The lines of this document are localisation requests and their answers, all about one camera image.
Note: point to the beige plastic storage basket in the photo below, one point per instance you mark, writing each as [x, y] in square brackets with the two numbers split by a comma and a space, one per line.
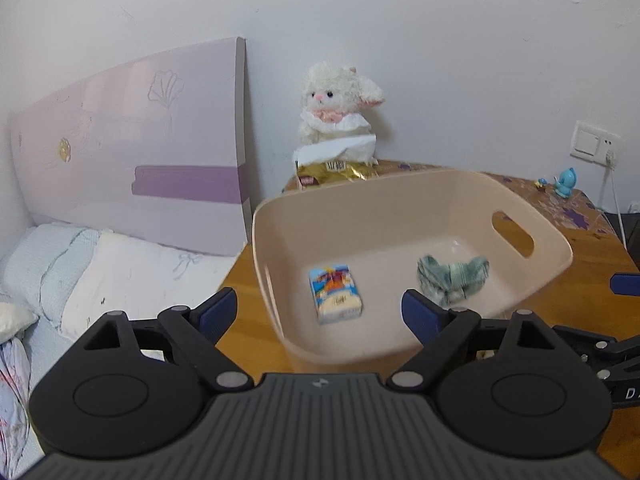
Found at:
[380, 229]

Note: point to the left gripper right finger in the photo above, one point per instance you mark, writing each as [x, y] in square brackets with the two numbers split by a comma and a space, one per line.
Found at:
[449, 338]

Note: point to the gold snack bag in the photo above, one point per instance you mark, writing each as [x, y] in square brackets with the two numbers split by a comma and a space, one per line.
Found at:
[334, 171]

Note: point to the white plush lamb toy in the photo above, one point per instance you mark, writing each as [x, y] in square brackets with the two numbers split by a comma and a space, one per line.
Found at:
[332, 125]

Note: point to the blue small figurine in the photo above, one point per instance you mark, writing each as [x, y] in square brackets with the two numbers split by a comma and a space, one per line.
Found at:
[564, 183]

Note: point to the white pillow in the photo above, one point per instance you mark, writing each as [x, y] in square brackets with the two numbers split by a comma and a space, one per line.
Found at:
[140, 279]

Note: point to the purple bed headboard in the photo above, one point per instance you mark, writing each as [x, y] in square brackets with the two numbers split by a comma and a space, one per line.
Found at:
[153, 149]

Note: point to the cartoon bear tissue pack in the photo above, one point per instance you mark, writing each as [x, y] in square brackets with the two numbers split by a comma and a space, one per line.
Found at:
[335, 294]

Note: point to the light blue striped pillow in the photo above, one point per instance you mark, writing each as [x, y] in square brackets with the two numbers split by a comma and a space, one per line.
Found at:
[42, 270]

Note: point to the white wall socket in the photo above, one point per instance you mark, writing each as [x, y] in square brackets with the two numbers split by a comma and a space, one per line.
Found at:
[595, 145]

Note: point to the green checked cloth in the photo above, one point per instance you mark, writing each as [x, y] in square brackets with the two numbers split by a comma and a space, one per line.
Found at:
[448, 284]

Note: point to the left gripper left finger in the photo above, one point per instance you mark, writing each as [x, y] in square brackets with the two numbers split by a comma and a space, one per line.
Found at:
[188, 338]

